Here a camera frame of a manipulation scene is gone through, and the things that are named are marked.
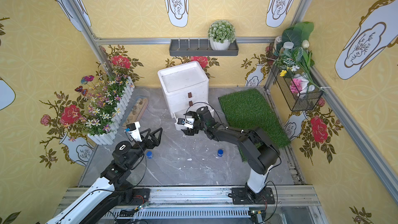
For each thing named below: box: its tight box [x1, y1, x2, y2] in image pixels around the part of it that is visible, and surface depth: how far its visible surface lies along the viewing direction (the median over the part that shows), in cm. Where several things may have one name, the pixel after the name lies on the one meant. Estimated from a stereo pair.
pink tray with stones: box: [122, 95, 150, 126], surface depth 106 cm
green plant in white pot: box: [207, 20, 236, 51], surface depth 76 cm
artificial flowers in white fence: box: [74, 72, 136, 145], surface depth 89 cm
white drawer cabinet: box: [157, 61, 213, 132], surface depth 95 cm
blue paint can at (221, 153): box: [217, 149, 225, 158], surface depth 87 cm
